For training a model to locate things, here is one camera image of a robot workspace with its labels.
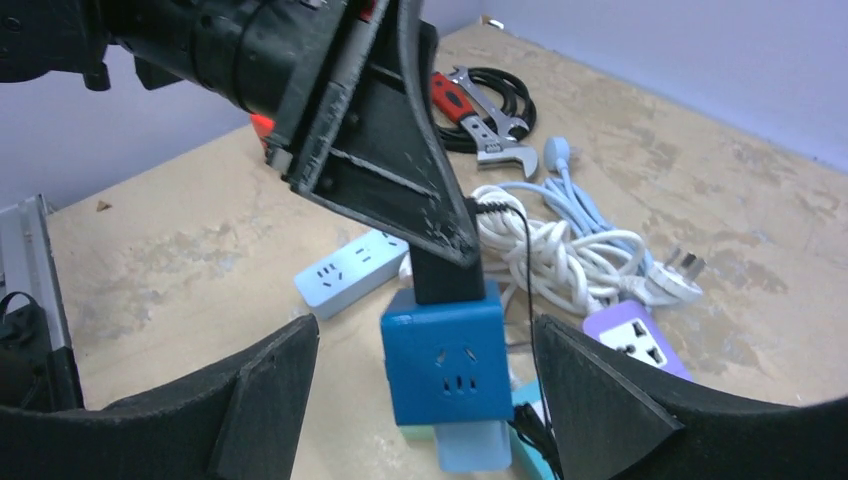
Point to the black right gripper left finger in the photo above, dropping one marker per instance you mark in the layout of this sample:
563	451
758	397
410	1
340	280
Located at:
238	418

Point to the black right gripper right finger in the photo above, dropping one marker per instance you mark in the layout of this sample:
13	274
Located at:
615	417

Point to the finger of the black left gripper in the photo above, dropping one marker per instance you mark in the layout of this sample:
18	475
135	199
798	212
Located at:
391	152

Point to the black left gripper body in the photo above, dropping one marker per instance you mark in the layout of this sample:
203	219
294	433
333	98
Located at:
295	62

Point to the red cube socket adapter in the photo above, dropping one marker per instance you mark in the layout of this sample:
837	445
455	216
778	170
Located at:
262	126

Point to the purple power strip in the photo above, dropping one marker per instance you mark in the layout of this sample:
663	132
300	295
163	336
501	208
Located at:
629	328

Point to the black block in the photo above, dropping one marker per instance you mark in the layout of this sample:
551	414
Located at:
438	281

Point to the green block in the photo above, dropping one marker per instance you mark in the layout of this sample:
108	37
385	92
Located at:
417	433

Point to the blue block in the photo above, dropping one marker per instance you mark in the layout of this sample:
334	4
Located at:
447	363

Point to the teal power strip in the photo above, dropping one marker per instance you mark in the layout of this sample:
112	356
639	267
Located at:
532	444

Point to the light blue power strip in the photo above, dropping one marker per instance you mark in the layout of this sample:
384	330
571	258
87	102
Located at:
334	283

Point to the silver open-end spanner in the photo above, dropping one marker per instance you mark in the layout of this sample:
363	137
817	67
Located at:
502	96

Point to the light blue small adapter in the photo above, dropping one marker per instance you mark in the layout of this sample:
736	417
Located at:
473	446

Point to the red handled adjustable wrench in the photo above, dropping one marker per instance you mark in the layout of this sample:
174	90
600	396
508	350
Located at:
463	103

